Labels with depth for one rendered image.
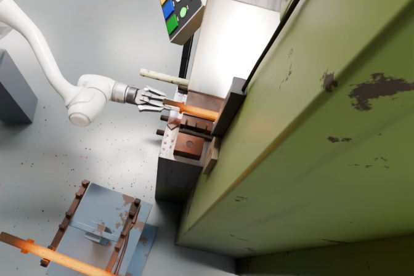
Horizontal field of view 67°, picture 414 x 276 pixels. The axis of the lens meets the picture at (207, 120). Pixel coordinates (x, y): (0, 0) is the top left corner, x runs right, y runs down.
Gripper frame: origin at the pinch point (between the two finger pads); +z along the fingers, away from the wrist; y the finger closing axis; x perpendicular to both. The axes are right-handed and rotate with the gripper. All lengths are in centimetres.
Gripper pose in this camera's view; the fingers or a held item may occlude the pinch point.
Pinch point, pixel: (172, 105)
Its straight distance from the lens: 141.4
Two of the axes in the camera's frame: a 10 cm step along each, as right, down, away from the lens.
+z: 9.7, 2.4, 0.6
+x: 1.6, -4.3, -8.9
